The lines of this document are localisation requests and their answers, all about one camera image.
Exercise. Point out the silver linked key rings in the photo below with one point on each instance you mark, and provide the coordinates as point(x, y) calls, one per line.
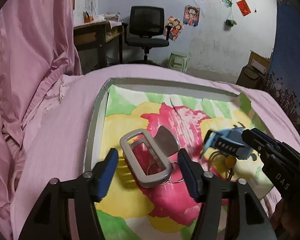
point(170, 172)

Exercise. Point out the blue starry curtain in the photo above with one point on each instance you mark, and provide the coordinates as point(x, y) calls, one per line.
point(283, 79)

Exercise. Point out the brown cardboard box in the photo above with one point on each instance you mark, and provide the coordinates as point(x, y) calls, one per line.
point(254, 73)

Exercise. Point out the blue digital watch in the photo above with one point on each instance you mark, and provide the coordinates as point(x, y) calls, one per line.
point(228, 141)

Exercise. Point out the green plastic stool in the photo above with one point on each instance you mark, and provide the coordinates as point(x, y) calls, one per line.
point(178, 61)

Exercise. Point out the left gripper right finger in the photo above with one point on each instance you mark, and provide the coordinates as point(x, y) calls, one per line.
point(207, 190)

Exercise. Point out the green hanging ornament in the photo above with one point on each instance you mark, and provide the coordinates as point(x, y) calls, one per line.
point(230, 23)

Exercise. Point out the white shallow cardboard box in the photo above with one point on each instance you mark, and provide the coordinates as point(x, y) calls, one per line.
point(97, 129)

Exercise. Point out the pink blanket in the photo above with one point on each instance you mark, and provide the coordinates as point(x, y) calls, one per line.
point(36, 49)

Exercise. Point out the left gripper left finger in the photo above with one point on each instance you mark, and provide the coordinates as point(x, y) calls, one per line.
point(98, 182)

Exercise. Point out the brown hair tie yellow bead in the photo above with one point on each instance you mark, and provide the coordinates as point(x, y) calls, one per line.
point(222, 164)

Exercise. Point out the pink bed sheet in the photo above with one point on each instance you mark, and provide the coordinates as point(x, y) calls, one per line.
point(57, 150)

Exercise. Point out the dark wooden desk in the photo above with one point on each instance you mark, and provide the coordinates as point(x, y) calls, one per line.
point(91, 40)

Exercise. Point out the black office chair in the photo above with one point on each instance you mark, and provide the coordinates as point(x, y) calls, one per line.
point(146, 29)

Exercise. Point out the anime character poster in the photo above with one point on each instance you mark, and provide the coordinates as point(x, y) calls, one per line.
point(191, 15)

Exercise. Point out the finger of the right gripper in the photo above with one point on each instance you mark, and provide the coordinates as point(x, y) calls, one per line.
point(260, 139)

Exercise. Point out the red paper on wall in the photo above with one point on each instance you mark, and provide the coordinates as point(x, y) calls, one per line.
point(243, 7)

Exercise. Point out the cartoon family poster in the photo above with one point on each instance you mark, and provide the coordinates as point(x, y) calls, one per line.
point(176, 26)

